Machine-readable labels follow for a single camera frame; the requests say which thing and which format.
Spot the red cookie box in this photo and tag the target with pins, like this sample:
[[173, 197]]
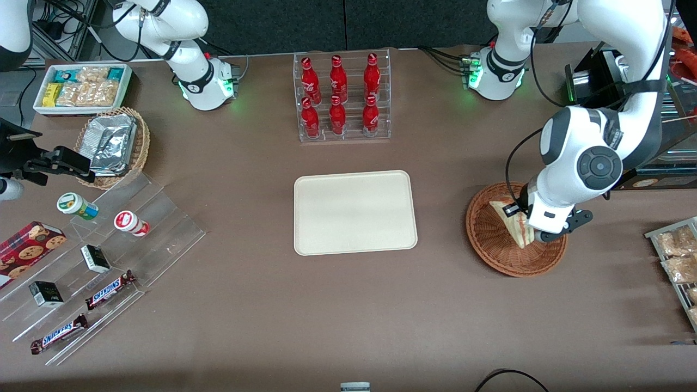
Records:
[[27, 247]]

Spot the clear bag of snacks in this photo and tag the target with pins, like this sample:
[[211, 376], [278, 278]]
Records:
[[680, 269], [692, 295], [678, 242]]

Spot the teal snack packet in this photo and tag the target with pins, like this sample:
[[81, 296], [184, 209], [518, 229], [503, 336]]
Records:
[[66, 74], [115, 73]]

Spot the black control box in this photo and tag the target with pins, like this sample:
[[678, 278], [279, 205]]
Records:
[[599, 71]]

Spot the small black box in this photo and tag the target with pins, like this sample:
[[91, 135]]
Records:
[[95, 258], [46, 294]]

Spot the glass display case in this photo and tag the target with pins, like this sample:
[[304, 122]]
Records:
[[686, 81]]

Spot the white rectangular snack bin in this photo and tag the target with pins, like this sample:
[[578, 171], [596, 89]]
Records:
[[81, 110]]

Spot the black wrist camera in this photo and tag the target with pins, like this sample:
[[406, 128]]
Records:
[[65, 160], [514, 209]]

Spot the green lid white cup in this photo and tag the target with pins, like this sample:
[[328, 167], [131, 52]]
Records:
[[73, 204]]

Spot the red lid white cup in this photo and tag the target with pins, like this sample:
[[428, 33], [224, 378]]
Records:
[[128, 222]]

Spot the clear acrylic bottle rack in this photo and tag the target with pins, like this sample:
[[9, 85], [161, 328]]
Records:
[[351, 136]]

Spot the cream plastic tray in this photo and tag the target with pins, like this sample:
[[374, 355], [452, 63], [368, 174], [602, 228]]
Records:
[[354, 212]]

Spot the triangular sandwich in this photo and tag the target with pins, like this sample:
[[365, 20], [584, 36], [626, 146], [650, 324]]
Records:
[[514, 231]]

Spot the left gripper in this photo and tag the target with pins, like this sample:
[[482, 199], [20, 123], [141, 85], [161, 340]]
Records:
[[524, 204]]

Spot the clear acrylic stepped stand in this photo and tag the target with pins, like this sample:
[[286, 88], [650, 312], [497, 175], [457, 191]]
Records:
[[163, 228]]

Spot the light wicker basket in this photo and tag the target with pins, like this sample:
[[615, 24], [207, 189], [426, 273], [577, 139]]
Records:
[[140, 147]]

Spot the small grey white device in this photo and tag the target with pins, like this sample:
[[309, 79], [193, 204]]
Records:
[[355, 387]]

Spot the black wrist mount bracket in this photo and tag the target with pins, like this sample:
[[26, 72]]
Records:
[[13, 152]]

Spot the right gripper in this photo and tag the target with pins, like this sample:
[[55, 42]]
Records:
[[15, 153]]

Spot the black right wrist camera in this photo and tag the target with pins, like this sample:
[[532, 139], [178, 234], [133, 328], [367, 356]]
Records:
[[65, 160]]

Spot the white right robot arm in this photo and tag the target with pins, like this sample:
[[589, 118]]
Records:
[[201, 81]]

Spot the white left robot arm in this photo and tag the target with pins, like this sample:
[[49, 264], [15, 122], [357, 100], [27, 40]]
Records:
[[572, 152]]

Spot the silver foil pack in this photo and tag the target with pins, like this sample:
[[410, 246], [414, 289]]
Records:
[[111, 155], [111, 125]]

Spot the round brown wicker basket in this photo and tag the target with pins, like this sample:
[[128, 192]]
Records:
[[490, 239]]

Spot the aluminium frame rack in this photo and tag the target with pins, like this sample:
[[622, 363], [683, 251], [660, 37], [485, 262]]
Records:
[[62, 27]]

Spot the red cola bottle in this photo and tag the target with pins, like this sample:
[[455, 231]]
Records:
[[338, 80], [310, 121], [371, 118], [310, 81], [372, 79], [337, 118]]

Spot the clear bag of crackers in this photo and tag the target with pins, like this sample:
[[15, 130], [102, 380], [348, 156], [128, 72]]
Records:
[[101, 93], [68, 94], [92, 74]]

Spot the yellow snack packet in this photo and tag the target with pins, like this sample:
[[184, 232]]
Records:
[[52, 95]]

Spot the Snickers chocolate bar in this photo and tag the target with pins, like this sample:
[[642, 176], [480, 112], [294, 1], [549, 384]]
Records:
[[59, 334], [109, 290]]

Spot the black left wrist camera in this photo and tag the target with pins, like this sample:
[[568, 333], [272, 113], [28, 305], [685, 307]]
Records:
[[514, 209]]

